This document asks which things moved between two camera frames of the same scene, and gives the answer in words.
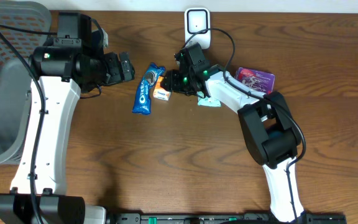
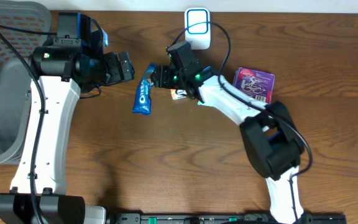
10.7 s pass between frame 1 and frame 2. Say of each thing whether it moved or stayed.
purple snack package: stayed
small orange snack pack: moved
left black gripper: stayed
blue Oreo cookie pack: stayed
